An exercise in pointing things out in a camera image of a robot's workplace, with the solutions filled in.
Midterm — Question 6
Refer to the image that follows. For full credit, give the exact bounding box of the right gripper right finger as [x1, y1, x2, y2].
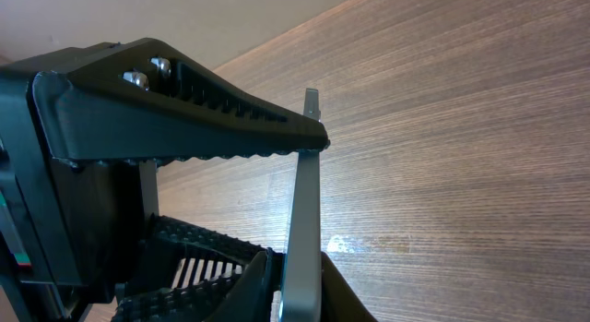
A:
[320, 252, 377, 322]

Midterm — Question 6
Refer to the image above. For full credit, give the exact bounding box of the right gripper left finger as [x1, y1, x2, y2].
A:
[205, 250, 273, 322]

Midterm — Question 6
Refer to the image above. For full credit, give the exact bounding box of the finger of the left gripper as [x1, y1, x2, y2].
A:
[112, 216, 284, 322]
[32, 39, 329, 164]

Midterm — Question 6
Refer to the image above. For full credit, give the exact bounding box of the Galaxy S25 smartphone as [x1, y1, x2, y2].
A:
[277, 87, 323, 322]

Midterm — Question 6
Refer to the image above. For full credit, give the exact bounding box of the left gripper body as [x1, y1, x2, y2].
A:
[1, 67, 158, 321]

